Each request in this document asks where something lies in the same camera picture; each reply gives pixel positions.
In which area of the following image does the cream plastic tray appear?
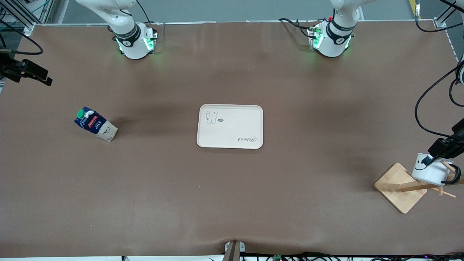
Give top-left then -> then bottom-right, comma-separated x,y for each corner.
196,104 -> 264,149

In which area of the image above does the white smiley cup black handle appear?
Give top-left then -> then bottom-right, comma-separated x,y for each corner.
411,153 -> 462,187

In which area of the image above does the black base cable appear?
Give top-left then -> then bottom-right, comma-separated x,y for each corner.
136,0 -> 161,26
278,17 -> 316,39

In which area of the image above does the blue milk carton green cap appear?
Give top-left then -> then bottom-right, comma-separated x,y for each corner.
74,106 -> 119,142

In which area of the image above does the wooden cup stand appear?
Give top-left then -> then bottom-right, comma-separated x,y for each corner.
374,159 -> 464,214

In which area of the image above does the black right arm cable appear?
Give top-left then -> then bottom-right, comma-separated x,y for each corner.
0,20 -> 44,56

